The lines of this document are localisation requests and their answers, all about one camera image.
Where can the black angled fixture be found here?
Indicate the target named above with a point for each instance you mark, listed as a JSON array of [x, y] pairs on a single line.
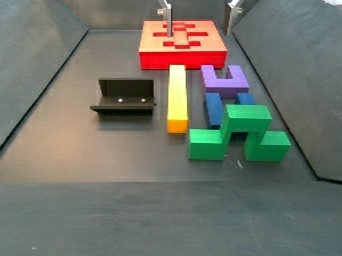
[[126, 94]]

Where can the green stepped block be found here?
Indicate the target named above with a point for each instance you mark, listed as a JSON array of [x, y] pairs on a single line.
[[265, 145]]

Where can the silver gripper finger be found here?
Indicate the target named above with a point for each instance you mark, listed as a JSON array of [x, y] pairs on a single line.
[[233, 10], [165, 11]]

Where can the purple U-shaped block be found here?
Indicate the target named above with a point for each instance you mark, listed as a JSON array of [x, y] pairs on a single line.
[[228, 87]]

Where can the red puzzle board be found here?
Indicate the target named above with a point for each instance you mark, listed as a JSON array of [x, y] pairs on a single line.
[[196, 45]]

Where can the yellow long block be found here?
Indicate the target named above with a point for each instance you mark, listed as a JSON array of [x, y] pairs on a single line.
[[177, 110]]

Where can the blue U-shaped block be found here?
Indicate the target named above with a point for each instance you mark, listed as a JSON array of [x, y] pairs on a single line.
[[214, 107]]

